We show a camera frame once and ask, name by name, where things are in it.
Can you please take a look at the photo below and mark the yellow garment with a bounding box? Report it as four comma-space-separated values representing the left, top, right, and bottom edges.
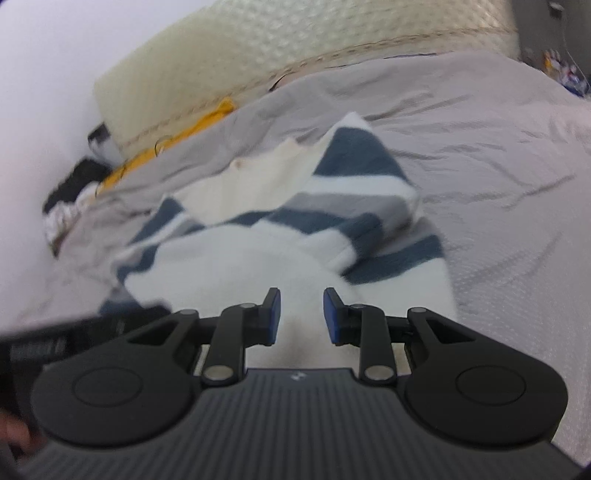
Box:
96, 97, 238, 195

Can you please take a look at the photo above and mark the left hand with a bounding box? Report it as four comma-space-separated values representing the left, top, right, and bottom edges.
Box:
0, 410, 47, 456

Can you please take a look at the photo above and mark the white crumpled cloth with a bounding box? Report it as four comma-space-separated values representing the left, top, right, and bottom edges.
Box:
43, 182, 99, 257

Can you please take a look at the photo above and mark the cream quilted headboard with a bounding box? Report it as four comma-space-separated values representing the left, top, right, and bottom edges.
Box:
94, 1, 519, 158

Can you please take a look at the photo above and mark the wall charger with white cable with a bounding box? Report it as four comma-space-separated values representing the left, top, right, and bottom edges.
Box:
547, 0, 591, 76

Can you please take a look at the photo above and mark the white sweater with blue stripes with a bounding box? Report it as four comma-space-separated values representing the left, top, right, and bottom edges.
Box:
101, 112, 457, 368

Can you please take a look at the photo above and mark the black wall socket left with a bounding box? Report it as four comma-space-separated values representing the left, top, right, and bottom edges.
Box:
87, 123, 111, 146

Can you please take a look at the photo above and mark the black clothes pile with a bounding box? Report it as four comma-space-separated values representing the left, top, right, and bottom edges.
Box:
42, 157, 113, 215

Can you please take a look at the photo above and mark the grey bed cover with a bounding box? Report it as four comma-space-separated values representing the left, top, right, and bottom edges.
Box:
14, 52, 590, 462

